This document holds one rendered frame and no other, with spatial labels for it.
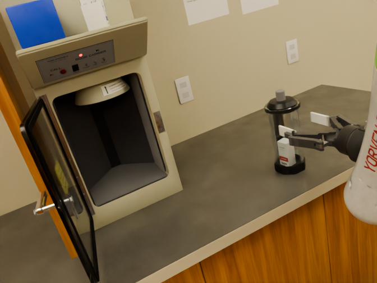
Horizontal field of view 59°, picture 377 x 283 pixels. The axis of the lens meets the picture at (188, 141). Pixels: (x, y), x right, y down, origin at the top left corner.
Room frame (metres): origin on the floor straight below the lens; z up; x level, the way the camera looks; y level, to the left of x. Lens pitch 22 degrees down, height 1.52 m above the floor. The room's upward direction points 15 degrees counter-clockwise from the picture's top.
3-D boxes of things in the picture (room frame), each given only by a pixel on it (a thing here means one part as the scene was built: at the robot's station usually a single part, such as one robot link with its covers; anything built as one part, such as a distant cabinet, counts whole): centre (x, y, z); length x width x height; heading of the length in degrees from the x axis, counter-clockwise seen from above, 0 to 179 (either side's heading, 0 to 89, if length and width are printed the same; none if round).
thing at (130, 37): (0.90, 0.19, 1.46); 0.32 x 0.12 x 0.10; 110
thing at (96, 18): (0.92, 0.15, 1.54); 0.05 x 0.05 x 0.06; 3
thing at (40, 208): (0.66, 0.33, 1.20); 0.10 x 0.05 x 0.03; 12
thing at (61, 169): (0.74, 0.32, 1.19); 0.30 x 0.01 x 0.40; 12
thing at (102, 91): (1.06, 0.23, 1.34); 0.18 x 0.18 x 0.05
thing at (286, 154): (0.98, -0.31, 1.06); 0.11 x 0.11 x 0.21
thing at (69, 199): (0.64, 0.28, 1.18); 0.02 x 0.02 x 0.06; 12
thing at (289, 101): (0.98, -0.31, 1.18); 0.09 x 0.09 x 0.07
